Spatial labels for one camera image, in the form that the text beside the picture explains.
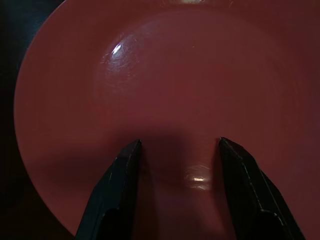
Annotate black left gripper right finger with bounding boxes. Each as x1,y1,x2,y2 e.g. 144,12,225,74
218,136,306,240

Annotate red round plate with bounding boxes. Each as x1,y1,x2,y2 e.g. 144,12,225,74
13,0,320,240

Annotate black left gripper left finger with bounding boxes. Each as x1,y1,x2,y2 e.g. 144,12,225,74
74,139,143,240

